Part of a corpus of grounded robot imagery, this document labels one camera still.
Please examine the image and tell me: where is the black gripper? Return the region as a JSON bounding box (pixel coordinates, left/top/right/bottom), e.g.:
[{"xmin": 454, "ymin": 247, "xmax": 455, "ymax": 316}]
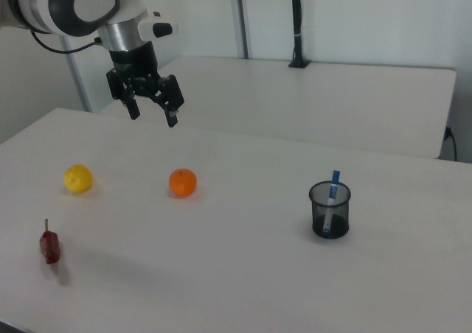
[{"xmin": 105, "ymin": 41, "xmax": 186, "ymax": 129}]

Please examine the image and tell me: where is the blue white marker pen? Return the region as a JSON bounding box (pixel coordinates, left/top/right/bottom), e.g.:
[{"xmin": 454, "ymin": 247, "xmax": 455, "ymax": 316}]
[{"xmin": 322, "ymin": 169, "xmax": 342, "ymax": 234}]

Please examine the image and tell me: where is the black mesh pen cup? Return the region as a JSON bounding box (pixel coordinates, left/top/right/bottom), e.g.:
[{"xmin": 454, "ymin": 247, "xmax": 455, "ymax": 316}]
[{"xmin": 308, "ymin": 180, "xmax": 352, "ymax": 240}]

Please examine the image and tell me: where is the orange mandarin fruit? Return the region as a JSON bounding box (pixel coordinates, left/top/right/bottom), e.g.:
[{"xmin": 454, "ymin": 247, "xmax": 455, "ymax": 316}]
[{"xmin": 168, "ymin": 168, "xmax": 198, "ymax": 198}]

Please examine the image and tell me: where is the white side table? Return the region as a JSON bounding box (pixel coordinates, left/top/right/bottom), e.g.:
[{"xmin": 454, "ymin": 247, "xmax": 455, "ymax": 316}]
[{"xmin": 101, "ymin": 55, "xmax": 458, "ymax": 161}]

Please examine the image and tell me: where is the black pole with base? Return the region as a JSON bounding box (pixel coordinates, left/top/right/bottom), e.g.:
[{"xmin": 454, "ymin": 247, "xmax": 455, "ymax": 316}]
[{"xmin": 288, "ymin": 0, "xmax": 311, "ymax": 69}]

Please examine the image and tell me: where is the red chili pepper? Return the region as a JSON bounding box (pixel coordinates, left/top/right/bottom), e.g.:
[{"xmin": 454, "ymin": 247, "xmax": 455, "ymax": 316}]
[{"xmin": 39, "ymin": 218, "xmax": 62, "ymax": 266}]

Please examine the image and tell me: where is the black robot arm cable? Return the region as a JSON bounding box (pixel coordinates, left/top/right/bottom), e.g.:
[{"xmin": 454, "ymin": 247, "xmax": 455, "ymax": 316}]
[{"xmin": 29, "ymin": 29, "xmax": 103, "ymax": 55}]

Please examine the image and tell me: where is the grey partition frame post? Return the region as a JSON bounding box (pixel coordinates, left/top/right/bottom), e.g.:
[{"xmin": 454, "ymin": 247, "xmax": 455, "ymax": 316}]
[{"xmin": 234, "ymin": 0, "xmax": 251, "ymax": 60}]

